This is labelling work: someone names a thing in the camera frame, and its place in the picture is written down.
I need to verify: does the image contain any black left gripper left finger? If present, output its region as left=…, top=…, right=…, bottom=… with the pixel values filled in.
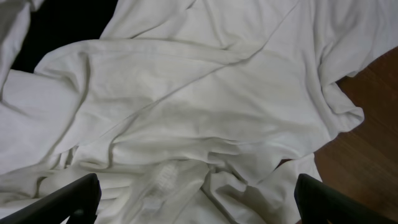
left=1, top=173, right=101, bottom=224

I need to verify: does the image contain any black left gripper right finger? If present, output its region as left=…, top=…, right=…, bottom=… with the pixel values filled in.
left=294, top=174, right=397, bottom=224

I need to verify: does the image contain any white crumpled shirt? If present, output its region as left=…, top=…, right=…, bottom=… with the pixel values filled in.
left=1, top=0, right=397, bottom=223

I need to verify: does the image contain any black garment under white shirt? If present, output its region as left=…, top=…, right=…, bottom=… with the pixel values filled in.
left=11, top=0, right=118, bottom=73

